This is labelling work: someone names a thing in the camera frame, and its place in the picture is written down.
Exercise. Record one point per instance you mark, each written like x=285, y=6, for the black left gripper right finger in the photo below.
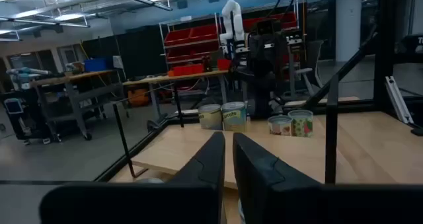
x=261, y=171

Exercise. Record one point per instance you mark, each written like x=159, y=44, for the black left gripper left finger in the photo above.
x=208, y=161

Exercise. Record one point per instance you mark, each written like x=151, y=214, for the corn can yellow label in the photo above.
x=210, y=118

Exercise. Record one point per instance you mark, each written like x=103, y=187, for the tomatoes can red white label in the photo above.
x=280, y=126

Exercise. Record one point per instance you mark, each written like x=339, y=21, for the carrots can blue yellow label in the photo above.
x=234, y=118

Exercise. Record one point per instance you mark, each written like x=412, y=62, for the can with green dotted label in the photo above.
x=300, y=125

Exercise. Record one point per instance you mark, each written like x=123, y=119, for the grey robot arm teal joints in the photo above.
x=28, y=72

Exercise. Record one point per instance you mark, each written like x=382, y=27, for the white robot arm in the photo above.
x=231, y=19

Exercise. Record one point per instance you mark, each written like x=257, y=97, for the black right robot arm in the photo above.
x=264, y=68

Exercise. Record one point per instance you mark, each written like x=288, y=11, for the wood-topped workbench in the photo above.
x=72, y=77
x=185, y=76

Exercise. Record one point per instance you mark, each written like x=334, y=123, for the red storage bin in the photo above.
x=188, y=70
x=224, y=64

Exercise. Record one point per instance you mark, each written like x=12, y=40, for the orange bucket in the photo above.
x=138, y=97

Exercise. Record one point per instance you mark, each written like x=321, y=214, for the red bin storage rack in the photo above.
x=191, y=35
x=287, y=19

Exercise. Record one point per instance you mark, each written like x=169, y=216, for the grey office chair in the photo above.
x=314, y=55

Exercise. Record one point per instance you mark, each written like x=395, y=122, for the blue storage bin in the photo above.
x=95, y=64

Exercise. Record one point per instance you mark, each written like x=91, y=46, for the silver aluminium extrusion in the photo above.
x=398, y=98

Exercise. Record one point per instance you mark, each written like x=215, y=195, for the black equipment cart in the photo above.
x=26, y=118

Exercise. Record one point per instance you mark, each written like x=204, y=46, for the black equipment with white lettering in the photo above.
x=413, y=49

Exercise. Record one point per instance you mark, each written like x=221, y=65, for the black aluminium rig frame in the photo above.
x=383, y=52

